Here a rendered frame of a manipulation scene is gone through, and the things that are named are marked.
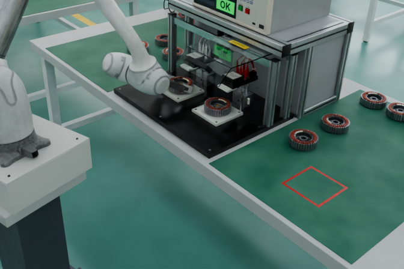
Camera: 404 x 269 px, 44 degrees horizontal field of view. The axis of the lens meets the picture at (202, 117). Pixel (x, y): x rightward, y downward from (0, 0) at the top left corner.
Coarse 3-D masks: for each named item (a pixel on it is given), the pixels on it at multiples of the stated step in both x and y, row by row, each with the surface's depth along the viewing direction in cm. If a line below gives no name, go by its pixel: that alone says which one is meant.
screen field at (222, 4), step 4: (216, 0) 205; (220, 0) 204; (224, 0) 202; (216, 4) 206; (220, 4) 205; (224, 4) 203; (228, 4) 201; (232, 4) 199; (220, 8) 205; (224, 8) 203; (228, 8) 202; (232, 8) 200; (228, 12) 202; (232, 12) 201
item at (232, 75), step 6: (234, 72) 207; (228, 78) 202; (234, 78) 202; (240, 78) 203; (246, 78) 208; (252, 78) 208; (222, 84) 206; (228, 84) 203; (234, 84) 202; (240, 84) 204; (246, 84) 210; (228, 90) 202; (246, 90) 211
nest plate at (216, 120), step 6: (198, 108) 208; (234, 108) 209; (198, 114) 205; (204, 114) 204; (228, 114) 205; (234, 114) 205; (240, 114) 206; (210, 120) 200; (216, 120) 201; (222, 120) 201; (228, 120) 202
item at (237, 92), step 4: (236, 92) 213; (240, 92) 212; (244, 92) 212; (248, 92) 213; (236, 96) 214; (240, 96) 212; (244, 96) 210; (248, 96) 211; (252, 96) 213; (232, 100) 217; (236, 100) 215; (244, 100) 211; (252, 100) 214; (244, 104) 212
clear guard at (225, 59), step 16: (192, 48) 190; (208, 48) 191; (224, 48) 191; (240, 48) 192; (256, 48) 192; (192, 64) 187; (208, 64) 183; (224, 64) 179; (240, 64) 179; (208, 80) 180
